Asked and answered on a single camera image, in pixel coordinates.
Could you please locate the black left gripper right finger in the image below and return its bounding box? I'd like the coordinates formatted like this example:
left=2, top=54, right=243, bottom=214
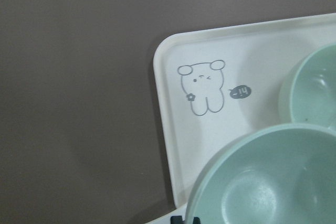
left=193, top=217, right=200, bottom=224

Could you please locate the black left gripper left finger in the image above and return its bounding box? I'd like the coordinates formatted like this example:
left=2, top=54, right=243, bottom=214
left=170, top=216, right=182, bottom=224

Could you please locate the green bowl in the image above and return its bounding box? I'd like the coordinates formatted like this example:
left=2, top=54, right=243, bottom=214
left=278, top=44, right=335, bottom=131
left=185, top=124, right=335, bottom=223

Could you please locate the cream bunny print tray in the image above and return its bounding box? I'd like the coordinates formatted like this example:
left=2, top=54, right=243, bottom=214
left=153, top=14, right=335, bottom=223

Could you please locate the green bowl on tray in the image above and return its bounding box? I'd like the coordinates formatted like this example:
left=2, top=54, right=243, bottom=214
left=278, top=44, right=335, bottom=131

